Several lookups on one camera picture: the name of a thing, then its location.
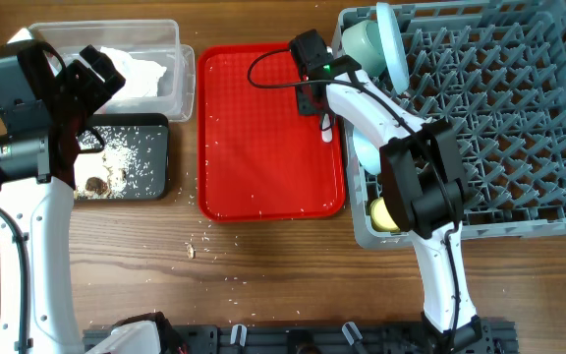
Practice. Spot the red serving tray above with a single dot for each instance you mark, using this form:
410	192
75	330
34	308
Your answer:
258	157

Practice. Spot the clear plastic waste bin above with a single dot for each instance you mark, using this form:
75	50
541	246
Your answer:
153	40

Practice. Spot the crumpled white napkin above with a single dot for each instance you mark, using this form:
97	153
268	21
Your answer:
142	76

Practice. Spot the food crumb on table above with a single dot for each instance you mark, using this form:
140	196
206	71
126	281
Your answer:
191	251

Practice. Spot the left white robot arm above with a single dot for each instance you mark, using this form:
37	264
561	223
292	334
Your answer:
46	105

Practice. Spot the rice and food scraps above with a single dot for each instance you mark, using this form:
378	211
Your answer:
111	167

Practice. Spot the light blue bowl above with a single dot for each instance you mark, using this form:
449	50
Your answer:
367	154

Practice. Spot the yellow cup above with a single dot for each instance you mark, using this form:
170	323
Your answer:
380	217

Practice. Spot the grey dishwasher rack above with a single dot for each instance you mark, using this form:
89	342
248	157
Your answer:
496	70

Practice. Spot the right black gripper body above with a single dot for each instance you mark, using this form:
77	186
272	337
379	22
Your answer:
310	98

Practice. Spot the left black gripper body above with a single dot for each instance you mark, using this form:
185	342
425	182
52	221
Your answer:
81	92

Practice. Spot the light blue plate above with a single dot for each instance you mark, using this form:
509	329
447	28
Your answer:
392	47

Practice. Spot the green bowl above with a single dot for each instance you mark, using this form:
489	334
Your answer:
362	43

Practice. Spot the pink plastic fork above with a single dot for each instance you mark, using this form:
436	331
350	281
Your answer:
326	128

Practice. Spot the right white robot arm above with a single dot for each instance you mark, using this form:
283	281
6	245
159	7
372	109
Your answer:
422	177

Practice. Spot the black food waste tray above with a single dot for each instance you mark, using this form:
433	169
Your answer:
150	147

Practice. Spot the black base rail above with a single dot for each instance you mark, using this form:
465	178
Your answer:
496	337

